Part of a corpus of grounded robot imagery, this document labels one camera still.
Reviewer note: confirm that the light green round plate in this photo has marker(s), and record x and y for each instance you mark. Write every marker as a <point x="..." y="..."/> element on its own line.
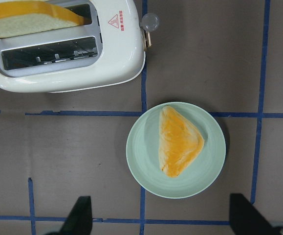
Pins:
<point x="143" y="161"/>

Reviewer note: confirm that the bread slice in toaster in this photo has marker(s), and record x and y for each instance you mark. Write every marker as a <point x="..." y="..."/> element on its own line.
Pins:
<point x="22" y="17"/>

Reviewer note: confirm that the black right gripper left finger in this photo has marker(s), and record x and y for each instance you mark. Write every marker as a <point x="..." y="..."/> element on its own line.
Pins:
<point x="79" y="220"/>

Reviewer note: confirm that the white two-slot toaster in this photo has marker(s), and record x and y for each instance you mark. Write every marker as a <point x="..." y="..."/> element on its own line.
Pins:
<point x="109" y="51"/>

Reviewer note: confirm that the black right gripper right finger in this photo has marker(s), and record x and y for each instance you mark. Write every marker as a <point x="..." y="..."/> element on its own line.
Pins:
<point x="245" y="219"/>

